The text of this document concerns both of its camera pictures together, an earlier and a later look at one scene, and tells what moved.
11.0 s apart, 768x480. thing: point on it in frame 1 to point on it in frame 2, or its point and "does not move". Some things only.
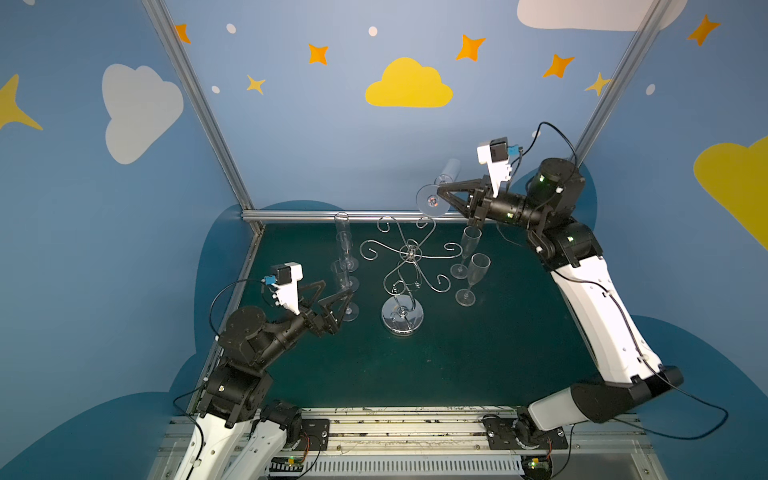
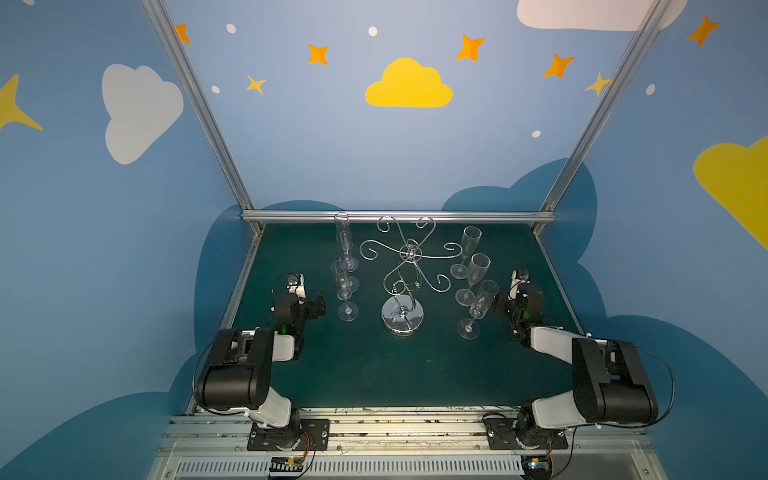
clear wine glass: x=344 y=237 does not move
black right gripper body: x=477 y=206 to x=507 y=303
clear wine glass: x=428 y=199 to x=468 y=328
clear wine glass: x=479 y=265 does not move
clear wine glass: x=344 y=270 does not move
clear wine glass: x=343 y=226 does not move
